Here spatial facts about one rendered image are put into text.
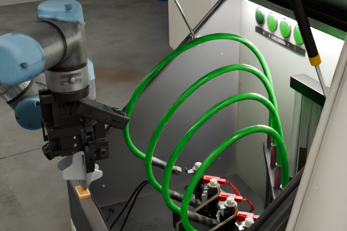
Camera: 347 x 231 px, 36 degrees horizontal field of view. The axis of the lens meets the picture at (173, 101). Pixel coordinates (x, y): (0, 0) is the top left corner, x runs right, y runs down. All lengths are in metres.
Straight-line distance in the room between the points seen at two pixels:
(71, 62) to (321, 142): 0.44
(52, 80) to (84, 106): 0.08
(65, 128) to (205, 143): 0.78
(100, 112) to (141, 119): 0.57
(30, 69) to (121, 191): 0.88
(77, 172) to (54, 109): 0.14
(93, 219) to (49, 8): 0.66
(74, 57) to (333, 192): 0.48
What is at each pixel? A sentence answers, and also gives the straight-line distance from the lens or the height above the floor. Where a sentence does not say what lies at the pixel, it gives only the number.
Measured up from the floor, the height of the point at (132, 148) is 1.18.
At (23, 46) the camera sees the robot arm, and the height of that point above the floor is 1.53.
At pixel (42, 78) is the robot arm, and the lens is 1.31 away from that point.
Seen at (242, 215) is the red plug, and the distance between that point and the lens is 1.20.
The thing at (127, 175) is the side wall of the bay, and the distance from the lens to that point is 1.62.
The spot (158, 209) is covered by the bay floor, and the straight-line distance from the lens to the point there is 1.62.
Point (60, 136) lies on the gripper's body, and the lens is 0.98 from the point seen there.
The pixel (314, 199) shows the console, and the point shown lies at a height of 1.24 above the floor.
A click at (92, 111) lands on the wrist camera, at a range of 0.99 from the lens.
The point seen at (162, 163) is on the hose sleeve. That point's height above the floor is 1.13.
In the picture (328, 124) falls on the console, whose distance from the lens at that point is 0.93.
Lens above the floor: 1.77
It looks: 24 degrees down
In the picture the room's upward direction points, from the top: 1 degrees counter-clockwise
